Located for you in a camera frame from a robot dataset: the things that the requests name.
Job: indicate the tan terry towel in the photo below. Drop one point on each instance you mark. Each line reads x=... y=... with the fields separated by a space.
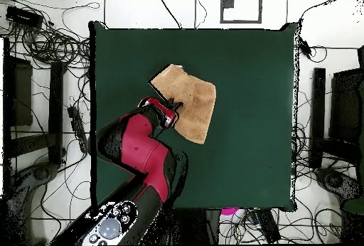
x=196 y=106

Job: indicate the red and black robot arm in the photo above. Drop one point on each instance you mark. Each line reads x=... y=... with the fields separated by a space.
x=142 y=149

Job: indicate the dark flat panel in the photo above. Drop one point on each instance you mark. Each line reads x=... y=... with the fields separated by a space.
x=345 y=106
x=20 y=92

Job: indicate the black flat bar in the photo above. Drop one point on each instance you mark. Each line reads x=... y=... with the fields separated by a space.
x=268 y=226

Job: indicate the dark green table cloth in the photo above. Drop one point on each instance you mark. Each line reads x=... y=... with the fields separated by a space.
x=250 y=101

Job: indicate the black power strip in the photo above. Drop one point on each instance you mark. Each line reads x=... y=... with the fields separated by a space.
x=78 y=128

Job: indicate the black upright bar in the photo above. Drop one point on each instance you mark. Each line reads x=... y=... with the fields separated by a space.
x=318 y=115
x=56 y=109

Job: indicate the magenta capped object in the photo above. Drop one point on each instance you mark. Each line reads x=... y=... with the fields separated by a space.
x=229 y=211

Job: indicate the grey stand base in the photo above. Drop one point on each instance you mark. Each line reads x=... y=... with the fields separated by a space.
x=42 y=172
x=335 y=180

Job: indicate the black power adapter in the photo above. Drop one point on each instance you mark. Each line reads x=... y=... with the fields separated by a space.
x=304 y=47

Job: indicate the black device box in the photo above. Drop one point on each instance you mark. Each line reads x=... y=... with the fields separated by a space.
x=24 y=17

